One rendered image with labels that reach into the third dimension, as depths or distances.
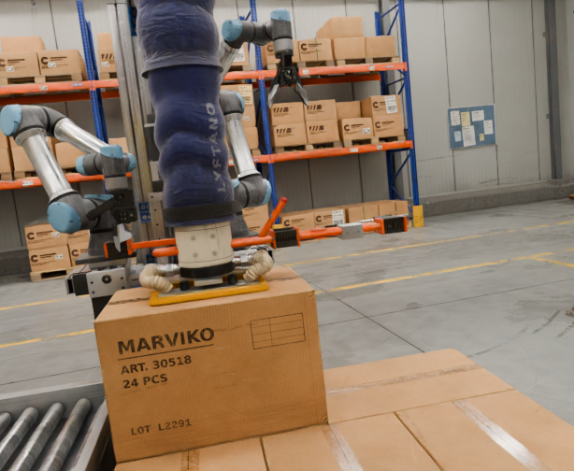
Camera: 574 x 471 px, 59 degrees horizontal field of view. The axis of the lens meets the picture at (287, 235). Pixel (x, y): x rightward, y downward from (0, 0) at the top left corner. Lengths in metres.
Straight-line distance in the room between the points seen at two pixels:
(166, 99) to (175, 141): 0.12
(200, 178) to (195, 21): 0.43
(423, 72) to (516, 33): 2.46
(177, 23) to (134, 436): 1.13
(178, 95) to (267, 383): 0.85
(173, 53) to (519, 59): 11.87
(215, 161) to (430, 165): 10.22
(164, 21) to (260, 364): 0.98
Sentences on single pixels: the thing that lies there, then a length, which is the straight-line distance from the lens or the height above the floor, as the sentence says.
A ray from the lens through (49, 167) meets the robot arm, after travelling 2.09.
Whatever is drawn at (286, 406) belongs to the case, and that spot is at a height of 0.62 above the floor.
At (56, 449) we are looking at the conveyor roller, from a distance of 1.75.
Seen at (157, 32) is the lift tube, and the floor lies 1.69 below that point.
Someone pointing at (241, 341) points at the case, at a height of 0.83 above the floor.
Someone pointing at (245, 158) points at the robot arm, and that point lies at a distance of 2.23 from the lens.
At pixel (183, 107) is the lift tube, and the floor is 1.48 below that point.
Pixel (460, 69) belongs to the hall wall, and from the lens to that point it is 12.18.
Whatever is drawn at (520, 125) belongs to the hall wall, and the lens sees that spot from 12.91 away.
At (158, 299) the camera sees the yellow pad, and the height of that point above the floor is 0.96.
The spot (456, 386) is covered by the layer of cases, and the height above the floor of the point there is 0.54.
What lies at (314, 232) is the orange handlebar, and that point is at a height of 1.08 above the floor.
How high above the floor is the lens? 1.28
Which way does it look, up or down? 7 degrees down
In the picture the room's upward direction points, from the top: 6 degrees counter-clockwise
